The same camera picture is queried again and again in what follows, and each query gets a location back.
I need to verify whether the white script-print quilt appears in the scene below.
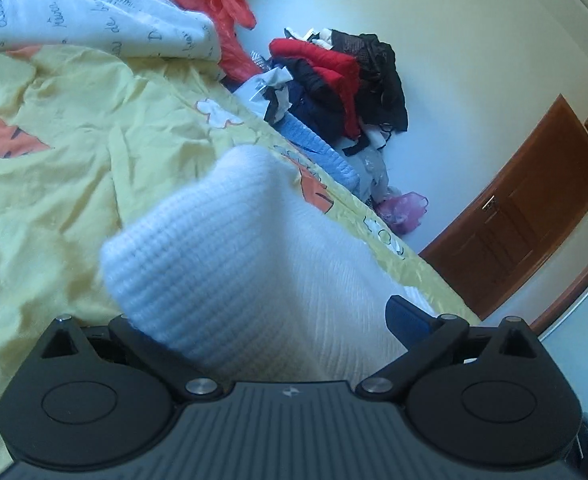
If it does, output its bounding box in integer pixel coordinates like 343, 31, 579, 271
0, 0, 225, 67

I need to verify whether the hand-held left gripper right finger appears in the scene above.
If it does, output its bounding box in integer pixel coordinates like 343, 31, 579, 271
356, 294, 543, 402

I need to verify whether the navy garment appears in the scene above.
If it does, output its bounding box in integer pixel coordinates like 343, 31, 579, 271
286, 80, 355, 142

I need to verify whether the white knit sweater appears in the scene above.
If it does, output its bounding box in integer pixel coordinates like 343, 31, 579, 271
98, 145, 427, 386

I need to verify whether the red jacket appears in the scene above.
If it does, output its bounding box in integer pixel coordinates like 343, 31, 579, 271
269, 37, 363, 139

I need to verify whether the white and grey plastic bag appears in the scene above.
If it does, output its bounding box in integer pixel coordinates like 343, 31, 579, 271
234, 66, 295, 124

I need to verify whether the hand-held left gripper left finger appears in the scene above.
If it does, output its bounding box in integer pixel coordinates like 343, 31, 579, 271
38, 313, 225, 403

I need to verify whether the light blue knit garment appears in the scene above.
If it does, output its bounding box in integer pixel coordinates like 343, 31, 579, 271
279, 112, 363, 196

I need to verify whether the brown wooden door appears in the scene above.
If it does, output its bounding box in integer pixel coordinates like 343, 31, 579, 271
419, 94, 588, 321

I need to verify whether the pink plastic bag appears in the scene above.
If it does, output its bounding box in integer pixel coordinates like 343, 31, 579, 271
374, 191, 429, 236

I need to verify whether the yellow printed bed sheet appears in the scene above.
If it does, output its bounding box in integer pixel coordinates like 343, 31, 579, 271
0, 42, 481, 480

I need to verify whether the red plastic bag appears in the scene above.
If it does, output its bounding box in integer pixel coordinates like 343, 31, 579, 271
134, 0, 257, 86

